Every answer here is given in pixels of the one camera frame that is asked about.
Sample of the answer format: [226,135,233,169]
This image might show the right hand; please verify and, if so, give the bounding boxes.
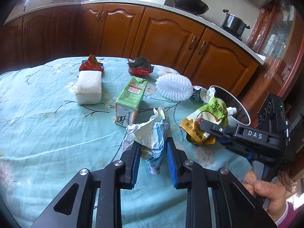
[243,170,287,221]

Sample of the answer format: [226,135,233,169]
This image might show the wooden kitchen cabinets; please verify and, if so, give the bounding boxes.
[1,3,259,95]

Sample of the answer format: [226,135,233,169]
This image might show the black wok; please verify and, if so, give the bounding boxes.
[174,0,209,15]

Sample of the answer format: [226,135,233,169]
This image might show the red black snack wrapper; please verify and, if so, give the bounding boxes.
[128,57,154,77]

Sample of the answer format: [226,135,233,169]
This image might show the white blue wrapper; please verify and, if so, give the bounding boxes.
[122,107,172,175]

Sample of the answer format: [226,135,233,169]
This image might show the white rimmed trash bin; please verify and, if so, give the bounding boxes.
[211,85,251,127]

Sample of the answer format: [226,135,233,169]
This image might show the white foam block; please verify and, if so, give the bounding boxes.
[75,70,102,105]

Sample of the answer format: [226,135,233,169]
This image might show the red blue snack bag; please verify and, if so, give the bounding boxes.
[79,55,104,72]

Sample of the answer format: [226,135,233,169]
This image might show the glass cabinet door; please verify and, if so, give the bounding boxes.
[246,0,303,96]

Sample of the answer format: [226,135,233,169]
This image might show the teal floral tablecloth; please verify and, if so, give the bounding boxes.
[1,57,251,227]

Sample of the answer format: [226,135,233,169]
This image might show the crumpled white paper wrapper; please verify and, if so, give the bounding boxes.
[191,85,215,104]

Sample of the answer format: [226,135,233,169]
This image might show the green yellow juice pouch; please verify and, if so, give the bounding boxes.
[180,97,237,146]

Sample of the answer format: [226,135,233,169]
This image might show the black cooking pot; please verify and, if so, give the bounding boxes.
[221,9,250,38]

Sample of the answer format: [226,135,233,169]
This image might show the white foam fruit net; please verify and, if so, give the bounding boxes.
[155,73,193,101]

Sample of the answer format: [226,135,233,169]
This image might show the white kitchen countertop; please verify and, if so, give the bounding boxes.
[4,0,266,65]

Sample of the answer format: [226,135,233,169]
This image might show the green milk carton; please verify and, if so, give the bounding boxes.
[114,76,148,128]

